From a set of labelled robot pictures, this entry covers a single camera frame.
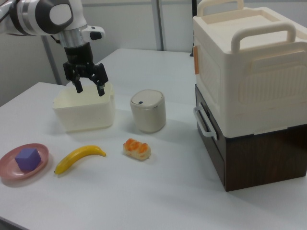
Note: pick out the cream plastic storage crate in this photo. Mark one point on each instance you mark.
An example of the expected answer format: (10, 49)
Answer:
(249, 72)

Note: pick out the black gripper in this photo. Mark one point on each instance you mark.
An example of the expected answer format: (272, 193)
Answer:
(77, 56)

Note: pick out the dark wooden drawer cabinet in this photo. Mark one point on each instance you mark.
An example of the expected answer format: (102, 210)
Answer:
(254, 158)

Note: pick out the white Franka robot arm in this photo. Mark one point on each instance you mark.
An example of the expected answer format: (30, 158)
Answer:
(38, 16)

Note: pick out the purple cube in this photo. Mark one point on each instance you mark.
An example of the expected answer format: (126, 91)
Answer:
(27, 159)

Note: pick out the pink plate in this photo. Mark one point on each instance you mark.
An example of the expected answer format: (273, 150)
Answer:
(14, 171)

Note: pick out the yellow banana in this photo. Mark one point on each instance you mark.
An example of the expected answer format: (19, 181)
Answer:
(76, 157)

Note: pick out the beige lidded trash can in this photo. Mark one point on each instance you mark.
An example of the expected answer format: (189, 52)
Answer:
(148, 111)

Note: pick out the orange glazed bread roll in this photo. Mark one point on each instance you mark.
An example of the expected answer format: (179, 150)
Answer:
(136, 149)

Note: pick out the white plastic bin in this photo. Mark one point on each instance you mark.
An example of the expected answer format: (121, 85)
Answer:
(84, 109)

